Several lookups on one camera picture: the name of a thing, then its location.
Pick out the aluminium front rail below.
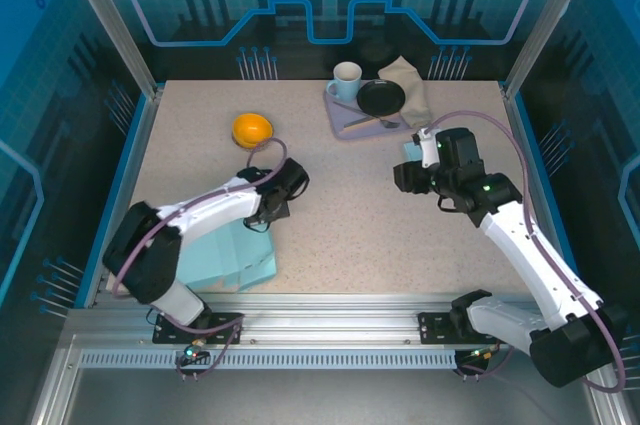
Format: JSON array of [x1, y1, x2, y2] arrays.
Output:
[[63, 293, 600, 349]]

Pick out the aluminium frame post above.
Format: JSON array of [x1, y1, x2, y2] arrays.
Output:
[[55, 0, 165, 100], [501, 0, 603, 100]]

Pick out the metal fork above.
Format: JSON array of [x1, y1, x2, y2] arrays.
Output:
[[331, 100, 401, 128]]

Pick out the lavender tray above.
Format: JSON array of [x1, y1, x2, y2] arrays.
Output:
[[322, 78, 416, 141]]

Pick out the slotted cable duct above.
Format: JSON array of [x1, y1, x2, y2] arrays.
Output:
[[78, 350, 460, 371]]

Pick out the orange patterned bowl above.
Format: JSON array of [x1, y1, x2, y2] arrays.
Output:
[[230, 113, 275, 152]]

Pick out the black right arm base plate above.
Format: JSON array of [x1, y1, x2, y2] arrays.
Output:
[[417, 311, 507, 346]]

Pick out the aluminium side rail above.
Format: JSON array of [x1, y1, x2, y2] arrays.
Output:
[[501, 87, 574, 309], [82, 87, 166, 309]]

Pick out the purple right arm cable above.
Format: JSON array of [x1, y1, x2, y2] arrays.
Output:
[[422, 111, 626, 393]]

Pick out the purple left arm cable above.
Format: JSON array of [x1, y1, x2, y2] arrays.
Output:
[[110, 137, 290, 382]]

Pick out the beige cloth napkin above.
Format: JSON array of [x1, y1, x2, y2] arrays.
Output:
[[377, 55, 434, 126]]

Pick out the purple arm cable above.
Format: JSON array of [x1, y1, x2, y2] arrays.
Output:
[[422, 111, 626, 393], [110, 137, 290, 382]]

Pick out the light blue mug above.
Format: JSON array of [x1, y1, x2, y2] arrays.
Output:
[[325, 61, 364, 100]]

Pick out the black plate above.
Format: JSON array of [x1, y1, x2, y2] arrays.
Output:
[[356, 79, 407, 116]]

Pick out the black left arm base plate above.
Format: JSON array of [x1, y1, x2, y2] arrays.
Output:
[[151, 311, 246, 346]]

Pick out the small adapter with green light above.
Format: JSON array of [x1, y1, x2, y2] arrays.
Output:
[[182, 339, 210, 361], [467, 344, 501, 364]]

